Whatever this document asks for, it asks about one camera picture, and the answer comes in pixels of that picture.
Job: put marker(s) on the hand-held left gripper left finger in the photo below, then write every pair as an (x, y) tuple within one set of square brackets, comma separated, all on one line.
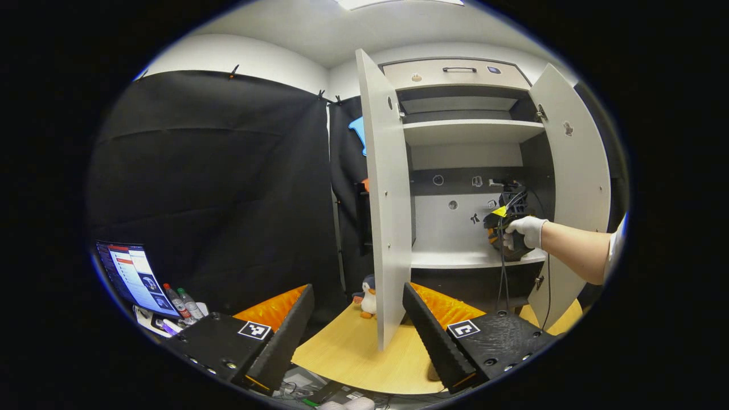
[(290, 336)]

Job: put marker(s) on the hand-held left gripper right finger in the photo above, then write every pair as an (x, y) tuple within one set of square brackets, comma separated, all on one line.
[(433, 341)]

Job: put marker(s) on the white cabinet door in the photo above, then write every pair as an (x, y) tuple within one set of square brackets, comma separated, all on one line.
[(578, 182), (390, 228)]

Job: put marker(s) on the white shoe cabinet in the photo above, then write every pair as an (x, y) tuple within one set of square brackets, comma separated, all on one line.
[(467, 131)]

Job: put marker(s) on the beige cabinet drawer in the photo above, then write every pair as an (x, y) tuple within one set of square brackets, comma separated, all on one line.
[(433, 77)]

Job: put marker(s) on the penguin plush toy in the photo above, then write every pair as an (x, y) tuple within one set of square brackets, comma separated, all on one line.
[(367, 299)]

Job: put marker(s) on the person's white sneaker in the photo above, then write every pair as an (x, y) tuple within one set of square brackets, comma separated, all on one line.
[(347, 404)]

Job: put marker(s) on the red label plastic bottle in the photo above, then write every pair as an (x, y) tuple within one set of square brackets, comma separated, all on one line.
[(177, 307)]

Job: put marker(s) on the black backdrop cloth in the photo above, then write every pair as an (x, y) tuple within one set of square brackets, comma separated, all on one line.
[(216, 199)]

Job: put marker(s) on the open laptop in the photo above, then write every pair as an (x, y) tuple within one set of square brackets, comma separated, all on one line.
[(134, 276)]

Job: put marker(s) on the large ceiling light panel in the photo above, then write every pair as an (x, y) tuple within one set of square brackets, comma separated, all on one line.
[(398, 3)]

